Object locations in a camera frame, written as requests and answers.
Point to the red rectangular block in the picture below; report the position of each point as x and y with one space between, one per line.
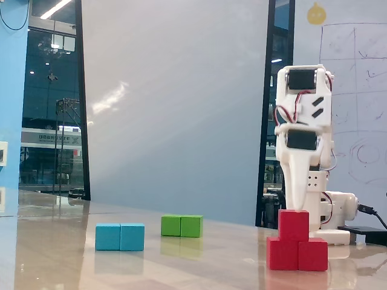
282 255

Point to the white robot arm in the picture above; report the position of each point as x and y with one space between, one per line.
326 102

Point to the yellow round sticker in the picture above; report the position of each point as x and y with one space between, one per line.
317 13

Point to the small red cube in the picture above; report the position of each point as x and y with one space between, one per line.
293 225

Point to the white moving gripper jaw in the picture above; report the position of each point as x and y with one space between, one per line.
299 181

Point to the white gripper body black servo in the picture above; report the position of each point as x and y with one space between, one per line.
297 157

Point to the white wall box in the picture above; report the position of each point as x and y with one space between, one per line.
3 153

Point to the flat black power adapter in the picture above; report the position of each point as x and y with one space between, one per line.
369 232

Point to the metal scaffold tower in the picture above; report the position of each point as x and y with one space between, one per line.
62 127

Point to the green rectangular block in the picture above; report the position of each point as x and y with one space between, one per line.
181 226

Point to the blue rectangular block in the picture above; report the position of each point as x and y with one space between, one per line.
119 237

